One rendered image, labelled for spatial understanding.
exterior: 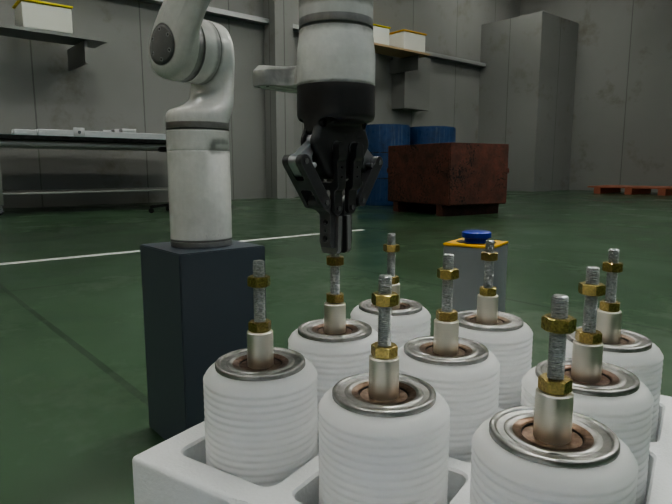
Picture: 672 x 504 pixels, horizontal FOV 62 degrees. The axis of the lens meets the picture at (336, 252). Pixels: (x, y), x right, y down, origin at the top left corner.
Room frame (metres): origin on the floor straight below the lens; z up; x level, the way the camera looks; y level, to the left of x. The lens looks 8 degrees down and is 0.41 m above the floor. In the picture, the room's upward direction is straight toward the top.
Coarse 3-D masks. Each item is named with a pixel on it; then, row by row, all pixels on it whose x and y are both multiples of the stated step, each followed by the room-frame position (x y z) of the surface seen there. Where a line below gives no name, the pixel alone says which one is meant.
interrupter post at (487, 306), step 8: (480, 296) 0.59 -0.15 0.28; (488, 296) 0.58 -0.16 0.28; (496, 296) 0.58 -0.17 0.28; (480, 304) 0.58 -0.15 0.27; (488, 304) 0.58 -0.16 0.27; (496, 304) 0.58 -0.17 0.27; (480, 312) 0.58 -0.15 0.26; (488, 312) 0.58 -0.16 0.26; (496, 312) 0.58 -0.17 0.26; (480, 320) 0.58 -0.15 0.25; (488, 320) 0.58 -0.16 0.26; (496, 320) 0.58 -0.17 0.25
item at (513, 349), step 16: (464, 336) 0.56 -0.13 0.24; (480, 336) 0.55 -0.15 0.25; (496, 336) 0.55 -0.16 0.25; (512, 336) 0.55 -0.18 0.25; (528, 336) 0.56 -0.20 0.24; (496, 352) 0.54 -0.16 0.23; (512, 352) 0.55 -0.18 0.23; (528, 352) 0.56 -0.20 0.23; (512, 368) 0.55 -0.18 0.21; (528, 368) 0.56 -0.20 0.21; (512, 384) 0.55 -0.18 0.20; (512, 400) 0.55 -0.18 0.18
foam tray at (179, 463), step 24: (192, 432) 0.48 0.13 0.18; (144, 456) 0.43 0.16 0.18; (168, 456) 0.43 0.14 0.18; (192, 456) 0.45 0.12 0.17; (144, 480) 0.42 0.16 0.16; (168, 480) 0.41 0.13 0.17; (192, 480) 0.40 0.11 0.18; (216, 480) 0.40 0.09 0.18; (240, 480) 0.40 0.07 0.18; (288, 480) 0.40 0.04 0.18; (312, 480) 0.40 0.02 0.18; (456, 480) 0.41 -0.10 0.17; (648, 480) 0.44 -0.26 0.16
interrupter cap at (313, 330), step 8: (312, 320) 0.58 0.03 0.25; (320, 320) 0.58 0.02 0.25; (352, 320) 0.58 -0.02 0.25; (304, 328) 0.56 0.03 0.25; (312, 328) 0.56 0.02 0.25; (320, 328) 0.56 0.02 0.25; (352, 328) 0.56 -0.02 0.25; (360, 328) 0.55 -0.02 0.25; (368, 328) 0.55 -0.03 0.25; (304, 336) 0.53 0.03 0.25; (312, 336) 0.52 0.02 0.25; (320, 336) 0.53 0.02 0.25; (328, 336) 0.53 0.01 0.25; (336, 336) 0.53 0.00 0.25; (344, 336) 0.53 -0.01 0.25; (352, 336) 0.52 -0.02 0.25; (360, 336) 0.53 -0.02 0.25
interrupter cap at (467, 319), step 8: (464, 312) 0.62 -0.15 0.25; (472, 312) 0.62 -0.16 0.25; (504, 312) 0.61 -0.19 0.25; (464, 320) 0.58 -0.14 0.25; (472, 320) 0.60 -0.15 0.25; (504, 320) 0.59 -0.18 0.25; (512, 320) 0.58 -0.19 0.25; (520, 320) 0.58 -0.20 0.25; (472, 328) 0.56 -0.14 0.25; (480, 328) 0.56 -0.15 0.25; (488, 328) 0.55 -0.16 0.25; (496, 328) 0.55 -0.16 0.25; (504, 328) 0.55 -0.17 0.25; (512, 328) 0.56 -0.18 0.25
